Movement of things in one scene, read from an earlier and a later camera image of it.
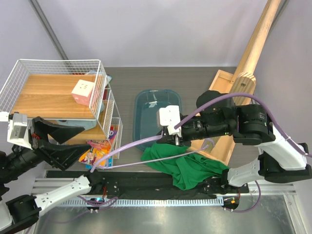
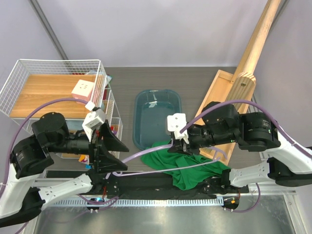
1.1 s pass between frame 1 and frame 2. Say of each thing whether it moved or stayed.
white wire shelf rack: stayed
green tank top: stayed
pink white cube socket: stayed
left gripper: moved
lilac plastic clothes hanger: moved
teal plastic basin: stayed
